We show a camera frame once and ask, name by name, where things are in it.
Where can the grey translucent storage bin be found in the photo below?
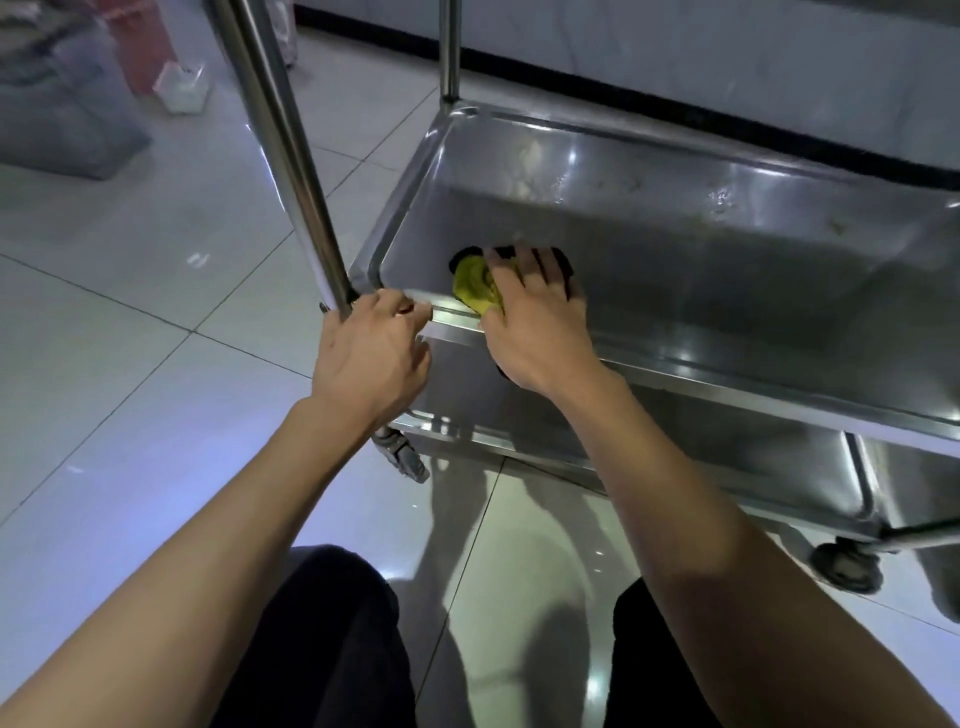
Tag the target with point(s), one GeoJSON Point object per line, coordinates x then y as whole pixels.
{"type": "Point", "coordinates": [60, 112]}

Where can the black trousers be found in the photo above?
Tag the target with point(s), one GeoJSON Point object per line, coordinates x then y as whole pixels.
{"type": "Point", "coordinates": [330, 645]}

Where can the white marble counter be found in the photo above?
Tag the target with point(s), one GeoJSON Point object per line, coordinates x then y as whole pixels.
{"type": "Point", "coordinates": [675, 52]}

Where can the person's right forearm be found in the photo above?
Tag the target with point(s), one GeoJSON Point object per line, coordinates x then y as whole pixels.
{"type": "Point", "coordinates": [750, 585]}

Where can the person's right hand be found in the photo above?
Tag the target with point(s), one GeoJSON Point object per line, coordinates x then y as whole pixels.
{"type": "Point", "coordinates": [544, 330]}

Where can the grey and yellow cleaning cloth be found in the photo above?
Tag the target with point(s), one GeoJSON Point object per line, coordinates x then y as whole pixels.
{"type": "Point", "coordinates": [472, 281]}

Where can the person's left hand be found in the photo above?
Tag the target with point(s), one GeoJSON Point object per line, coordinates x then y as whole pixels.
{"type": "Point", "coordinates": [367, 367]}

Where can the person's left forearm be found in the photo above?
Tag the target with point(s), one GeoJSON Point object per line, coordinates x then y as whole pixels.
{"type": "Point", "coordinates": [172, 585]}

